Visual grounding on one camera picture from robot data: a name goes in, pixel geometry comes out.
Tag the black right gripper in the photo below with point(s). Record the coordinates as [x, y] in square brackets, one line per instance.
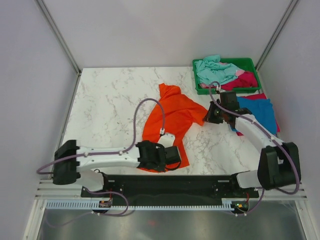
[209, 117]

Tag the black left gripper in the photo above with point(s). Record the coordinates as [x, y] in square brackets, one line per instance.
[161, 168]

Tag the orange t-shirt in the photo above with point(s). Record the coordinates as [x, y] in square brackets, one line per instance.
[180, 113]

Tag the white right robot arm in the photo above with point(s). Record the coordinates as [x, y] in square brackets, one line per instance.
[279, 162]

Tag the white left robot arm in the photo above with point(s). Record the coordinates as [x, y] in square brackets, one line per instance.
[75, 164]

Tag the teal t-shirt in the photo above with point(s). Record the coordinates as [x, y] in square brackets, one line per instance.
[215, 71]

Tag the pink t-shirt in bin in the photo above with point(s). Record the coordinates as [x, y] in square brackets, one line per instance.
[238, 73]

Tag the magenta t-shirt in bin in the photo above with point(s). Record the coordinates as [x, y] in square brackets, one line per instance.
[245, 80]

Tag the folded blue t-shirt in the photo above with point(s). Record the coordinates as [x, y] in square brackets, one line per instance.
[257, 112]

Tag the folded magenta t-shirt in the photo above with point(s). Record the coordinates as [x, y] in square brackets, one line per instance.
[255, 96]

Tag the green plastic bin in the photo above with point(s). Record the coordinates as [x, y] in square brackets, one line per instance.
[222, 70]

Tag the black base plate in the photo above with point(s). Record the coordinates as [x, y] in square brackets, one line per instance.
[213, 189]

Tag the white slotted cable duct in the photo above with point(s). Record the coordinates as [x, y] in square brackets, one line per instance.
[98, 205]

